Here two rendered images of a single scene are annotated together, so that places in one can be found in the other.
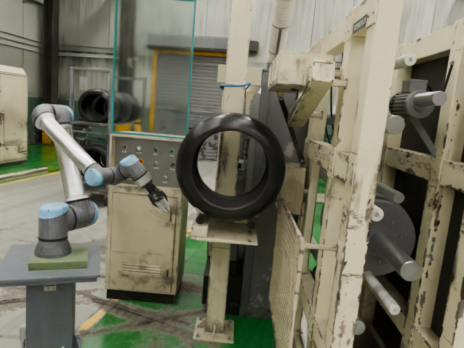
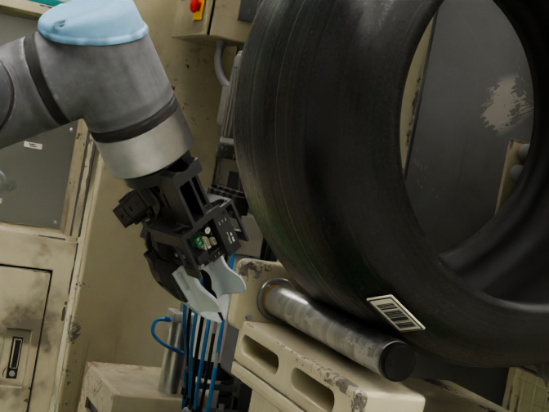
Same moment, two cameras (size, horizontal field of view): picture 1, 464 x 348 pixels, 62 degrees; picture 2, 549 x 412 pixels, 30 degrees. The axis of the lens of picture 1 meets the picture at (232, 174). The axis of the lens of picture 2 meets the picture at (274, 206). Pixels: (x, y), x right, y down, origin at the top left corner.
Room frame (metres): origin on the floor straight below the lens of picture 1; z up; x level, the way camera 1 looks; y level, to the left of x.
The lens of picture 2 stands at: (1.09, 0.77, 1.10)
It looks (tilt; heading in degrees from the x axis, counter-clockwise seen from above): 3 degrees down; 336
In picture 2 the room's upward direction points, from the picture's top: 11 degrees clockwise
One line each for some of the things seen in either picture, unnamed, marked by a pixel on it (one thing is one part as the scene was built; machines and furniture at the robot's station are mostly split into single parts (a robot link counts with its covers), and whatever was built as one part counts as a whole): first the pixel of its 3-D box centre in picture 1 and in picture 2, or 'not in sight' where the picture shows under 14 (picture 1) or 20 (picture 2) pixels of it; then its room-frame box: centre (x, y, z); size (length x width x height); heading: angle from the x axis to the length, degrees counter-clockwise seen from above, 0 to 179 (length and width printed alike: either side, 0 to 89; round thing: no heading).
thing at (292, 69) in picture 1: (295, 75); not in sight; (2.09, -0.29, 1.71); 0.61 x 0.25 x 0.15; 0
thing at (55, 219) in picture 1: (54, 219); not in sight; (2.07, 0.95, 0.82); 0.17 x 0.15 x 0.18; 153
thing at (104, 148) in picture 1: (110, 135); not in sight; (6.00, 1.93, 0.96); 1.36 x 0.71 x 1.92; 169
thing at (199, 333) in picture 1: (214, 328); not in sight; (2.47, 0.03, 0.02); 0.27 x 0.27 x 0.04; 0
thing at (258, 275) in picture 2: not in sight; (359, 307); (2.39, 0.01, 0.90); 0.40 x 0.03 x 0.10; 90
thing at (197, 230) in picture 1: (201, 222); (319, 376); (2.22, 0.15, 0.84); 0.36 x 0.09 x 0.06; 0
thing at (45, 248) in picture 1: (52, 244); not in sight; (2.06, 0.96, 0.69); 0.19 x 0.19 x 0.10
